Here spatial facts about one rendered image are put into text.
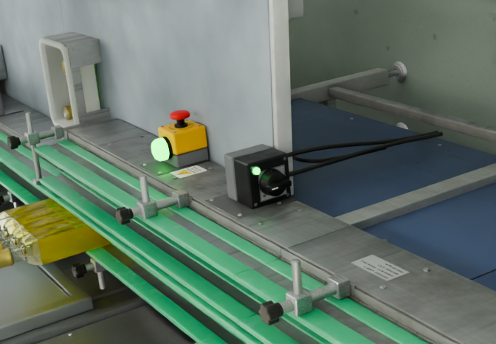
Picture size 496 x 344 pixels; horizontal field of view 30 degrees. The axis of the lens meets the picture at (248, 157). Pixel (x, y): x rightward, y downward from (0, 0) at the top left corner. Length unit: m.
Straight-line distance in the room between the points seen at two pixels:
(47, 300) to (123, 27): 0.60
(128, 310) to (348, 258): 0.75
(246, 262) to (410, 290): 0.28
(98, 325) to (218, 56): 0.61
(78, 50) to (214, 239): 0.83
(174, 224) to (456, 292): 0.53
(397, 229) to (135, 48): 0.80
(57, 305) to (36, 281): 0.16
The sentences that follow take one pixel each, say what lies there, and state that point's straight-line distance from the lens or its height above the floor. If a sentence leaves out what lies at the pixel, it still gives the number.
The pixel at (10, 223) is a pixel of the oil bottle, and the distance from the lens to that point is 2.00.
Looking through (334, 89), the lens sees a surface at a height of 0.25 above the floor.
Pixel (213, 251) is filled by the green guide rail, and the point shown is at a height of 0.95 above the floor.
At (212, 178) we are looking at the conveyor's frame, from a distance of 1.69.
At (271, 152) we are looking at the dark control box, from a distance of 1.55.
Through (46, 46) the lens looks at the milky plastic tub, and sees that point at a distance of 2.32.
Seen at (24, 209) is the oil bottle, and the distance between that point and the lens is 2.07.
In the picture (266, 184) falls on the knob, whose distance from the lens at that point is 1.50.
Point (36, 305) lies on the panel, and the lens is 1.97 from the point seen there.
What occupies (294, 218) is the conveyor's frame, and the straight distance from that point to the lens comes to 1.48.
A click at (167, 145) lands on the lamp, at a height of 0.83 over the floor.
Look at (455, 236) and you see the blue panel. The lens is 1.43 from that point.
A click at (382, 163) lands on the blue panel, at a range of 1.76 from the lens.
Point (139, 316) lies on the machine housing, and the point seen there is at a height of 0.91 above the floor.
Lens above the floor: 1.54
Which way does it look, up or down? 28 degrees down
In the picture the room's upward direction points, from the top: 106 degrees counter-clockwise
